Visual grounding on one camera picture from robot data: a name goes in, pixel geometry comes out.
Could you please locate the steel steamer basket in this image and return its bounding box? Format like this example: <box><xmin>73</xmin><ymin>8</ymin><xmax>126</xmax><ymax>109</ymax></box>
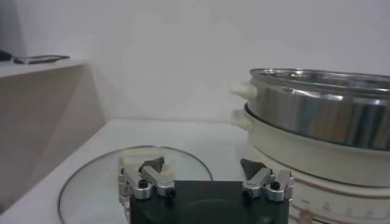
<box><xmin>230</xmin><ymin>68</ymin><xmax>390</xmax><ymax>152</ymax></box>

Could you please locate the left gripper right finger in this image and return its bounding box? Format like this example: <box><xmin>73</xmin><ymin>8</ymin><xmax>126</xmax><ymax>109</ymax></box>
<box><xmin>239</xmin><ymin>158</ymin><xmax>295</xmax><ymax>202</ymax></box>

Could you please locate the round glass lid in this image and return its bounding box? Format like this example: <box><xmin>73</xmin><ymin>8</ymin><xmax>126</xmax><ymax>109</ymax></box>
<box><xmin>57</xmin><ymin>145</ymin><xmax>213</xmax><ymax>224</ymax></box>

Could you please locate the cream electric cooker base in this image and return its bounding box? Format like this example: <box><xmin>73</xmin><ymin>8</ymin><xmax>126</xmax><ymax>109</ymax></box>
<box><xmin>230</xmin><ymin>103</ymin><xmax>390</xmax><ymax>224</ymax></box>

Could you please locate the grey usb hub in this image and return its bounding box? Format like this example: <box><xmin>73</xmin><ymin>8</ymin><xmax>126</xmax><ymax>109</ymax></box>
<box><xmin>13</xmin><ymin>57</ymin><xmax>55</xmax><ymax>65</ymax></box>

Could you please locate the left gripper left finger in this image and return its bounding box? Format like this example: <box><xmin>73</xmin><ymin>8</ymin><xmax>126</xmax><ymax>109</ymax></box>
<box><xmin>118</xmin><ymin>156</ymin><xmax>177</xmax><ymax>200</ymax></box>

